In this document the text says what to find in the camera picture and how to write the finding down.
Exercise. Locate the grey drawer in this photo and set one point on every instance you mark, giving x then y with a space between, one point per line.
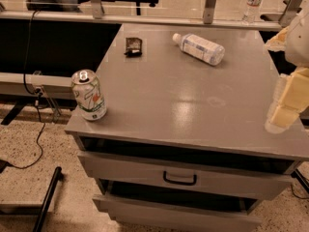
172 216
210 179

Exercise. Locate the green white soda can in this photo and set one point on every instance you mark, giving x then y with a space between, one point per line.
88 95

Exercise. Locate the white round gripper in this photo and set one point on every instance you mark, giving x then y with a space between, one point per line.
298 43

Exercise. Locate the clear plastic water bottle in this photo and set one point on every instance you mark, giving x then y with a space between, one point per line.
200 48

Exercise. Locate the grey metal drawer cabinet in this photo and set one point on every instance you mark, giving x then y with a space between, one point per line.
166 105

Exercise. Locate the lower grey drawer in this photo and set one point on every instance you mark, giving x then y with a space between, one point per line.
172 216

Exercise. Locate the black metal floor leg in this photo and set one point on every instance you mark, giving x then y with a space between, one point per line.
57 176

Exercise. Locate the upper grey drawer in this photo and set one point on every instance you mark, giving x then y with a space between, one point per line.
210 179

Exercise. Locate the black drawer handle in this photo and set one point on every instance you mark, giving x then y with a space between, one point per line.
179 180

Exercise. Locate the background clear water bottle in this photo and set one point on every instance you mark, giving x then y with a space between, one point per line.
251 10

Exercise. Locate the metal railing frame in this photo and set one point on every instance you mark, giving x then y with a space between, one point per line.
203 13

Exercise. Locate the dark crumpled snack wrapper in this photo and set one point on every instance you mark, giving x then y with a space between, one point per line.
133 47

